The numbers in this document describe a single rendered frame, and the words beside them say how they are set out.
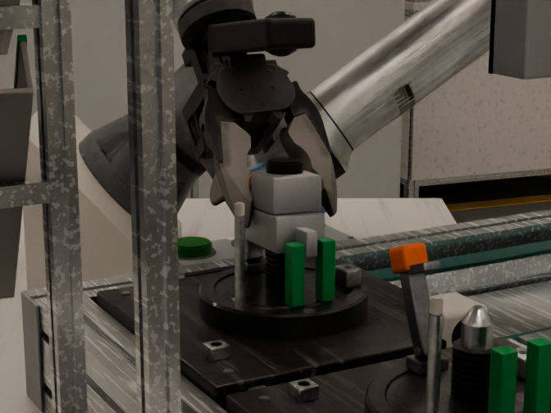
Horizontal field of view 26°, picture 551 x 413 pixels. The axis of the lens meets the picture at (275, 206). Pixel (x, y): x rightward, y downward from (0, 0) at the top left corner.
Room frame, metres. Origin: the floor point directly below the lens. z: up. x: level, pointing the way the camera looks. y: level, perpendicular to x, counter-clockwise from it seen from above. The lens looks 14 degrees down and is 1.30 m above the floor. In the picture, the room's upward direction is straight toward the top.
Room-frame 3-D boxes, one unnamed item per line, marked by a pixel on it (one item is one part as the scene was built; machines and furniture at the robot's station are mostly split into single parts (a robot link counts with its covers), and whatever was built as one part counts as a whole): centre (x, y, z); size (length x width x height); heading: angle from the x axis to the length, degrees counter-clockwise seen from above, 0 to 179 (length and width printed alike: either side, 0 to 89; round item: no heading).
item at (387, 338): (0.94, -0.01, 0.96); 0.24 x 0.24 x 0.02; 28
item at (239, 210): (0.89, 0.03, 1.03); 0.01 x 0.01 x 0.08
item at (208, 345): (0.83, 0.04, 0.98); 0.02 x 0.02 x 0.01; 28
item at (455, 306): (0.90, -0.14, 0.97); 0.05 x 0.05 x 0.04; 28
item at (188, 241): (1.13, 0.08, 0.96); 0.04 x 0.04 x 0.02
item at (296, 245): (0.89, -0.02, 1.01); 0.01 x 0.01 x 0.05; 28
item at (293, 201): (0.93, -0.01, 1.06); 0.08 x 0.04 x 0.07; 24
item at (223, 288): (0.94, -0.01, 0.98); 0.14 x 0.14 x 0.02
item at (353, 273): (0.94, -0.06, 1.00); 0.02 x 0.01 x 0.02; 28
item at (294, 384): (0.76, -0.02, 0.98); 0.02 x 0.02 x 0.01; 28
